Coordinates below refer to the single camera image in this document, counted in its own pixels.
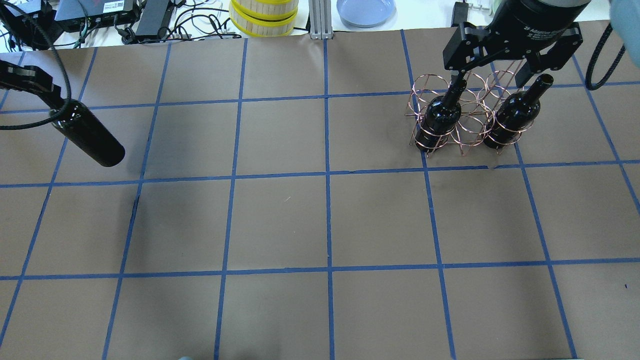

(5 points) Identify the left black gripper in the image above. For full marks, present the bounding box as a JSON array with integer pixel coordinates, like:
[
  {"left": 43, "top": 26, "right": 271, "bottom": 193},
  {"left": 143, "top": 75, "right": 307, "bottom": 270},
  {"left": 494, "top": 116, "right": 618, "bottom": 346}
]
[{"left": 0, "top": 60, "right": 67, "bottom": 110}]

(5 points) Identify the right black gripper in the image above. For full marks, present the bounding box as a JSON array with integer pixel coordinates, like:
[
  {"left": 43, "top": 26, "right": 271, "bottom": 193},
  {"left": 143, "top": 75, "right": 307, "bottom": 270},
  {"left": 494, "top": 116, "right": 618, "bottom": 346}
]
[{"left": 442, "top": 0, "right": 590, "bottom": 92}]

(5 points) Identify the dark wine bottle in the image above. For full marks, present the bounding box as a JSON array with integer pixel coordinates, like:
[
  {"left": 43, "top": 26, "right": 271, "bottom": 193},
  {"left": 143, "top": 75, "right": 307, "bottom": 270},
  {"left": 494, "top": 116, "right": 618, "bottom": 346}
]
[
  {"left": 414, "top": 88, "right": 464, "bottom": 153},
  {"left": 49, "top": 99, "right": 126, "bottom": 167}
]

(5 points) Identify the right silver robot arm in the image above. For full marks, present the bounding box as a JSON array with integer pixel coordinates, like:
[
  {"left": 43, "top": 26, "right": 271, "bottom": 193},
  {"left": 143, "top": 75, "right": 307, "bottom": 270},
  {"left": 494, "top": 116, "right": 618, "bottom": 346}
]
[{"left": 442, "top": 0, "right": 640, "bottom": 91}]

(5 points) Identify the dark wine bottle far slot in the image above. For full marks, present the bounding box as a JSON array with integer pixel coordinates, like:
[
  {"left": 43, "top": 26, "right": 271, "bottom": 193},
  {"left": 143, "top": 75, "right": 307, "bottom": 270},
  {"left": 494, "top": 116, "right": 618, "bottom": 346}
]
[{"left": 483, "top": 73, "right": 554, "bottom": 150}]

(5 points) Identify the yellow rimmed wooden basket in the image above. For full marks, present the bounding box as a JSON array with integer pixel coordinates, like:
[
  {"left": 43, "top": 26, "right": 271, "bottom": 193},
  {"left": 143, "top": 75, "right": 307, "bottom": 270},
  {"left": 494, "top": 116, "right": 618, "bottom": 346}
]
[{"left": 228, "top": 0, "right": 298, "bottom": 37}]

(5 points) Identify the black power adapter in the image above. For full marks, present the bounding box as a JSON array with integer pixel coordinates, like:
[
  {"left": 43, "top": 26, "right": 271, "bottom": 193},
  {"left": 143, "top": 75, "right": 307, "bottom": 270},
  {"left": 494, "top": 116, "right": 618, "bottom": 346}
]
[{"left": 450, "top": 0, "right": 470, "bottom": 28}]

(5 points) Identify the black power brick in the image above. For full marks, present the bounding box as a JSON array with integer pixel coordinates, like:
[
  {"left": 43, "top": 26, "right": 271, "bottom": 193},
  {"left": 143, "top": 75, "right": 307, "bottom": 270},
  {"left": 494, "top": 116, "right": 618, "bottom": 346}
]
[{"left": 135, "top": 0, "right": 175, "bottom": 42}]

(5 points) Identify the blue plate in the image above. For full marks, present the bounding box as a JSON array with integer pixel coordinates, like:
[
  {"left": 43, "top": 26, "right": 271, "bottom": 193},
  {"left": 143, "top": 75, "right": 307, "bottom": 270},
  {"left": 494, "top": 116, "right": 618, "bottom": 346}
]
[{"left": 336, "top": 0, "right": 396, "bottom": 28}]

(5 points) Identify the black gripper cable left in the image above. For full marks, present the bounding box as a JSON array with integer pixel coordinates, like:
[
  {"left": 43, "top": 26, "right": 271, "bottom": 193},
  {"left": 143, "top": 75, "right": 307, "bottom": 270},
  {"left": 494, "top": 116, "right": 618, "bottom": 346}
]
[{"left": 0, "top": 0, "right": 72, "bottom": 132}]

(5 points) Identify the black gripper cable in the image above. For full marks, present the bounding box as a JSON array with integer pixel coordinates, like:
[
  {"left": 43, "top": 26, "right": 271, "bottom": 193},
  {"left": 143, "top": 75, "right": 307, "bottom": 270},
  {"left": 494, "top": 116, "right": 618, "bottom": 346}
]
[
  {"left": 585, "top": 22, "right": 627, "bottom": 91},
  {"left": 0, "top": 0, "right": 72, "bottom": 132}
]

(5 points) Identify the copper wire wine basket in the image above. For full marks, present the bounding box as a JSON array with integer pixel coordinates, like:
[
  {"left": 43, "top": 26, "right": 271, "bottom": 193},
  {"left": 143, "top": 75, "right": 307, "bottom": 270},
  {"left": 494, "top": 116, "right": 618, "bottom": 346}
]
[{"left": 406, "top": 68, "right": 554, "bottom": 157}]

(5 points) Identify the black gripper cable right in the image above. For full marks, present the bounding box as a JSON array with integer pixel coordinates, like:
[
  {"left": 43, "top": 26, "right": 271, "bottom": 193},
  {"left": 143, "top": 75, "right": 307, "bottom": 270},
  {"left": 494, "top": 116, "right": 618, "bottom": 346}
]
[{"left": 585, "top": 22, "right": 627, "bottom": 91}]

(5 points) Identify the aluminium frame post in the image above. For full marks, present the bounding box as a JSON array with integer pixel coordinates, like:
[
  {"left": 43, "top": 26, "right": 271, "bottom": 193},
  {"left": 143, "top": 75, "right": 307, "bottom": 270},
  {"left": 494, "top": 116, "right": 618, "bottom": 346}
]
[{"left": 308, "top": 0, "right": 334, "bottom": 40}]

